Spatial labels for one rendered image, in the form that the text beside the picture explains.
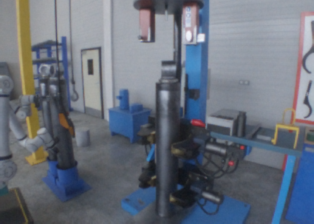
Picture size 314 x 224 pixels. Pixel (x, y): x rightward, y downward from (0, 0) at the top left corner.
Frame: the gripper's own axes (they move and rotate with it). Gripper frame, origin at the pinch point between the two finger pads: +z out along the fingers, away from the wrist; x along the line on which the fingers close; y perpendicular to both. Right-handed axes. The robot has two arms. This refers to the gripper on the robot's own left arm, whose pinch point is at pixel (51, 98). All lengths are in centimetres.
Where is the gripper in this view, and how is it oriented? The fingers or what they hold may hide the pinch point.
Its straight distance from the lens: 214.3
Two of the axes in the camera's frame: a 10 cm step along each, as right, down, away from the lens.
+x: -0.9, -2.1, 9.7
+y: 0.0, -9.8, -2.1
